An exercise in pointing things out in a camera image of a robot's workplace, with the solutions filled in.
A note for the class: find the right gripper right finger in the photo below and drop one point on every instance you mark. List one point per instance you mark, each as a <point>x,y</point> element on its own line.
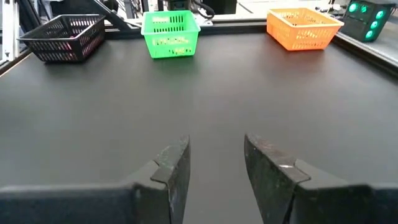
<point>342,205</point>

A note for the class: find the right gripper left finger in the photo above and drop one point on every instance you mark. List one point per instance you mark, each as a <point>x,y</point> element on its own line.
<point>77,205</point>

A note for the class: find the black plastic basket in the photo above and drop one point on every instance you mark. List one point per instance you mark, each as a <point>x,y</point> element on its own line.
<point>56,42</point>

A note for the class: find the orange plastic basket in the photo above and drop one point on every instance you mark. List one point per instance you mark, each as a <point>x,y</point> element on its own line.
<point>304,40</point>

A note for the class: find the computer tower with green lights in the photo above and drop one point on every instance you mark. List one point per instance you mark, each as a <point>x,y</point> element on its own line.
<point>357,25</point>

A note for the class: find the silver aluminium extrusion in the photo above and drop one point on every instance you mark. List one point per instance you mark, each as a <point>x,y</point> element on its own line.
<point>9,31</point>

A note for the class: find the green plastic basket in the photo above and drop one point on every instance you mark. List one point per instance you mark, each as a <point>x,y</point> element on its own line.
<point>171,34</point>

